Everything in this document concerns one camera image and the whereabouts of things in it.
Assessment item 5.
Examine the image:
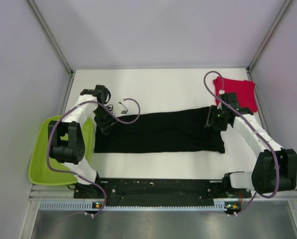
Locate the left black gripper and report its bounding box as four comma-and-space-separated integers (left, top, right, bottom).
93, 106, 119, 135

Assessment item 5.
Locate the black t shirt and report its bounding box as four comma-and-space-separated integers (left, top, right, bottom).
94, 107, 225, 154

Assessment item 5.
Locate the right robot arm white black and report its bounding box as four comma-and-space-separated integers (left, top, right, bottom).
205, 92, 297, 197

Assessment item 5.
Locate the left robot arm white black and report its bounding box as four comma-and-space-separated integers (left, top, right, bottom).
48, 85, 117, 198

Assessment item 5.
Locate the folded red t shirt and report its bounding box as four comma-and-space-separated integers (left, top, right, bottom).
224, 78, 258, 113

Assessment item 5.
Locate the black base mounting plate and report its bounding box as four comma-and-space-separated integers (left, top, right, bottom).
73, 177, 251, 206

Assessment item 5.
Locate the lime green plastic bin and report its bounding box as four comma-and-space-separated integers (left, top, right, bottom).
28, 116, 94, 186

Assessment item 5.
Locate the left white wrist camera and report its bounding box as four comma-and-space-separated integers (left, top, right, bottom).
115, 99, 129, 116

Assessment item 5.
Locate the right aluminium frame post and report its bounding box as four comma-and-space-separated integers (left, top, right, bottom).
247, 0, 294, 74

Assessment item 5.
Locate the aluminium frame post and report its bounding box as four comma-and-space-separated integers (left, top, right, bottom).
247, 0, 294, 74
26, 0, 74, 76

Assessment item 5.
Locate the grey slotted cable duct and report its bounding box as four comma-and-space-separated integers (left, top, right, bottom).
39, 201, 239, 212

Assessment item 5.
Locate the left aluminium frame post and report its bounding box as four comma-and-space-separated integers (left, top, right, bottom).
26, 0, 74, 76

